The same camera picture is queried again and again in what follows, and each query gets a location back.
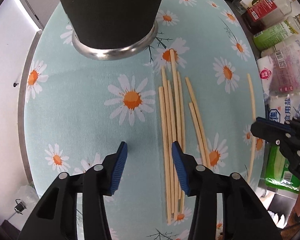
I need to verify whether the wooden chopstick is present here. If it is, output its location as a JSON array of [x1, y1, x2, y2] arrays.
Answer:
[[177, 72, 186, 213], [247, 73, 256, 183], [159, 86, 171, 224], [167, 80, 178, 221], [169, 49, 182, 145], [189, 102, 207, 166], [161, 67, 175, 215], [185, 77, 211, 168]]

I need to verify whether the clear pink sugar bag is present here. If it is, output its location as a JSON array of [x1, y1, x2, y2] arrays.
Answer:
[[257, 35, 300, 97]]

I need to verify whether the green snack bag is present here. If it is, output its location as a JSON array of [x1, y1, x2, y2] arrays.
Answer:
[[264, 145, 300, 194]]

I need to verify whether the green label bottle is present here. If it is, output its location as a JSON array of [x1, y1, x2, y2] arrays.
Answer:
[[253, 14, 300, 51]]

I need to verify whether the red label sauce bottle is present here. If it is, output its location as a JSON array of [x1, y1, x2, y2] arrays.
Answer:
[[242, 0, 296, 35]]

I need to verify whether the daisy print teal tablecloth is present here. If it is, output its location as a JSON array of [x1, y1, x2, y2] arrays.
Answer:
[[24, 0, 265, 239]]

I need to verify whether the blue white salt bag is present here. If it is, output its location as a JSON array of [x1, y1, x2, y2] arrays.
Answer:
[[268, 93, 300, 124]]

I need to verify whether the black binder clip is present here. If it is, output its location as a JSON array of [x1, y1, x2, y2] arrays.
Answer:
[[14, 199, 27, 215]]

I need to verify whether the black metal utensil cup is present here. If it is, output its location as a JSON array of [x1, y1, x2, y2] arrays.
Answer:
[[60, 0, 162, 61]]

